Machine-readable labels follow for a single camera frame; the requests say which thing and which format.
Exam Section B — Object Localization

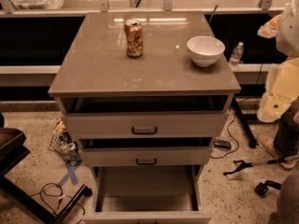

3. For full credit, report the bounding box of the black caster wheel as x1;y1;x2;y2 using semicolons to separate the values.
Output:
254;180;281;197

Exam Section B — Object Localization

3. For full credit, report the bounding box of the white bowl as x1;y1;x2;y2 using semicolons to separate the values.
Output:
187;35;225;67

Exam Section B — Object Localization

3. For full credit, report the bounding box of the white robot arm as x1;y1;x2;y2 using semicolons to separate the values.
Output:
257;0;299;122

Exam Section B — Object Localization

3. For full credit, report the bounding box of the black cable coil left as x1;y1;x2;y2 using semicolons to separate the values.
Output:
30;182;86;217

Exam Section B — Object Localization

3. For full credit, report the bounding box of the grey drawer cabinet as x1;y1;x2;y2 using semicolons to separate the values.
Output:
48;10;242;185

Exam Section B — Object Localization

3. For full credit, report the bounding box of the black stand leg right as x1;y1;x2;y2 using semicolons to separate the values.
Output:
232;98;257;148

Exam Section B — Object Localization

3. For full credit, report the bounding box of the clear plastic water bottle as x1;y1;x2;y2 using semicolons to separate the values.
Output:
228;42;244;70

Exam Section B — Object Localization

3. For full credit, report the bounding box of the dark chair left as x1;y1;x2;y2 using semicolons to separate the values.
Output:
0;112;32;176

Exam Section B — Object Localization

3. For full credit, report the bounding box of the person's knee lower right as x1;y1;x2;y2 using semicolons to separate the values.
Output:
268;172;299;224

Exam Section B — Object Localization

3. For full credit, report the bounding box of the grey drawer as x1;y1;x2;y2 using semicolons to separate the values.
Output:
62;112;228;139
79;147;211;167
83;165;211;224

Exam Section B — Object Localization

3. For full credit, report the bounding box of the black reacher grabber tool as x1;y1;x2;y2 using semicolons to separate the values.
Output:
223;155;299;175

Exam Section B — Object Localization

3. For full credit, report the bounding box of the black power adapter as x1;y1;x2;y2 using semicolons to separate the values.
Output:
214;140;231;150

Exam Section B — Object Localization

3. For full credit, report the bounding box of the black cable on floor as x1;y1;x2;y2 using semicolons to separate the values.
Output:
210;110;241;160

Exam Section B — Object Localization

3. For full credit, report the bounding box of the orange soda can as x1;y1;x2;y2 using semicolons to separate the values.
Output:
124;19;143;58

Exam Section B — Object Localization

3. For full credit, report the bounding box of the wire basket with cans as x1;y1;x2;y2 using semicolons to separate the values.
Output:
49;120;80;162

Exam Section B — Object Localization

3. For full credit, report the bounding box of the person's leg and shoe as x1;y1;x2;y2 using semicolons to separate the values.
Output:
257;99;299;158

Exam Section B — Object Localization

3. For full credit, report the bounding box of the black stand base left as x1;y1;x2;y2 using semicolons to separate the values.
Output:
0;175;93;224

